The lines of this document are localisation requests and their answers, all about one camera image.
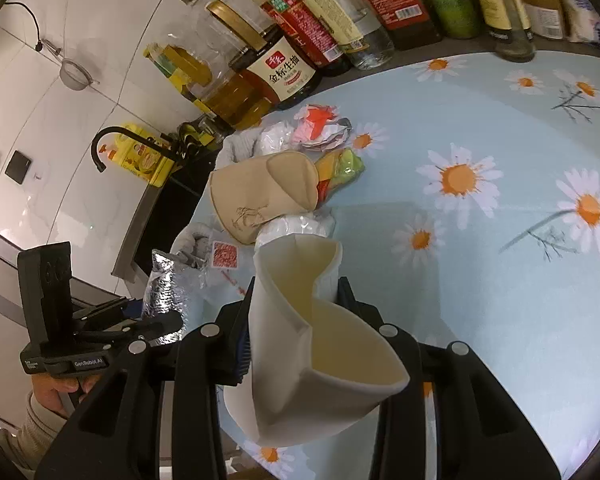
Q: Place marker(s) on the black kitchen faucet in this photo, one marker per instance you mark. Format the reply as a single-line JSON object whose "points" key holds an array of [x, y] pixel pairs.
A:
{"points": [[162, 144]]}

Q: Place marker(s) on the black kitchen sink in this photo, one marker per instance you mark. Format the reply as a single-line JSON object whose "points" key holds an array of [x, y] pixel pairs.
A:
{"points": [[162, 213]]}

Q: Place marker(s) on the red white wrapper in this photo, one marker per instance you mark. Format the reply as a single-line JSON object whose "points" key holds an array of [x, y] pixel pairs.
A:
{"points": [[320, 128]]}

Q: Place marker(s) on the yellow box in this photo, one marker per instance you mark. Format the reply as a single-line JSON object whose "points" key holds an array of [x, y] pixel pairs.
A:
{"points": [[145, 163]]}

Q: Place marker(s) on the floral blue table mat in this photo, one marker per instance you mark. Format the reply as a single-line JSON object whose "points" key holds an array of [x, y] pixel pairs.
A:
{"points": [[475, 227]]}

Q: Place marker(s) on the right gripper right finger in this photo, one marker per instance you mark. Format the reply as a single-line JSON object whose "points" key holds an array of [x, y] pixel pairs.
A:
{"points": [[400, 445]]}

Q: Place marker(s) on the black wall socket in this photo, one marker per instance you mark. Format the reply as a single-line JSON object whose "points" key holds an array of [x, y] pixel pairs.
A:
{"points": [[18, 167]]}

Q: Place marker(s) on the sesame oil bottle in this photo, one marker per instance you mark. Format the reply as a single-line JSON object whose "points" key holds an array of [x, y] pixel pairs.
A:
{"points": [[509, 26]]}

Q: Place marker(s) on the brown paper cup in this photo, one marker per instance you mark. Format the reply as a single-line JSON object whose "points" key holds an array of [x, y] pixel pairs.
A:
{"points": [[248, 194]]}

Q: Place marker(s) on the left hand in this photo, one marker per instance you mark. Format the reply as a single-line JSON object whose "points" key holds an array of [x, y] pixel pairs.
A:
{"points": [[48, 390]]}

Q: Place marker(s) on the yellow green snack packet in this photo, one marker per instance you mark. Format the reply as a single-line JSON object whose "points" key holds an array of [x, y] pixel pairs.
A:
{"points": [[335, 169]]}

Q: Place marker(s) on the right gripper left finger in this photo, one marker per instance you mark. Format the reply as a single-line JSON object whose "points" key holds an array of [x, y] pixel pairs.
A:
{"points": [[215, 354]]}

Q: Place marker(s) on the red label clear bottle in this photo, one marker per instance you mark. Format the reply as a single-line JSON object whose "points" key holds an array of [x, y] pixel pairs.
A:
{"points": [[408, 22]]}

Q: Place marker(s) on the white paper cup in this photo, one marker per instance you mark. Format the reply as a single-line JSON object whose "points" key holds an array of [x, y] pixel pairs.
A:
{"points": [[316, 368]]}

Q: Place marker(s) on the left forearm beige sleeve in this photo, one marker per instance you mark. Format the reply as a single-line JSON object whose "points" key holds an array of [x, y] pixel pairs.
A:
{"points": [[26, 448]]}

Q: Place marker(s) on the white plastic ball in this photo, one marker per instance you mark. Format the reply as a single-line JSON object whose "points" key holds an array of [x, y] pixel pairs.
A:
{"points": [[274, 139]]}

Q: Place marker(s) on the large cooking oil jug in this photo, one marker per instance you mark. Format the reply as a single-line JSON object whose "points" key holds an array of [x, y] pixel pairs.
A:
{"points": [[200, 56]]}

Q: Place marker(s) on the white vinegar bottle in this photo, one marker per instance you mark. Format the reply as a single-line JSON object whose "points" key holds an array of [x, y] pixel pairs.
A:
{"points": [[355, 26]]}

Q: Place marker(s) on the silver foil packet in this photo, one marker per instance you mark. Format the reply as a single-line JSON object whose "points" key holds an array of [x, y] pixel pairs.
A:
{"points": [[166, 294]]}

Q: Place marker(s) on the large soy sauce jug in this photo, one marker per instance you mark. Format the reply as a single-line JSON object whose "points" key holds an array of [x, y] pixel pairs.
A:
{"points": [[270, 62]]}

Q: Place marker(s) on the small brown jar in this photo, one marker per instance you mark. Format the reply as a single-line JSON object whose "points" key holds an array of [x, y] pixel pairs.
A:
{"points": [[542, 2]]}

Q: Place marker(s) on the red label sauce bottle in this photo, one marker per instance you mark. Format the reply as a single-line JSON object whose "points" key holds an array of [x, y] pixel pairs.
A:
{"points": [[303, 28]]}

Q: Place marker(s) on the metal strainer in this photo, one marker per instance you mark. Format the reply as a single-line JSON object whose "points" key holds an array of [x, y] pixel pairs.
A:
{"points": [[73, 75]]}

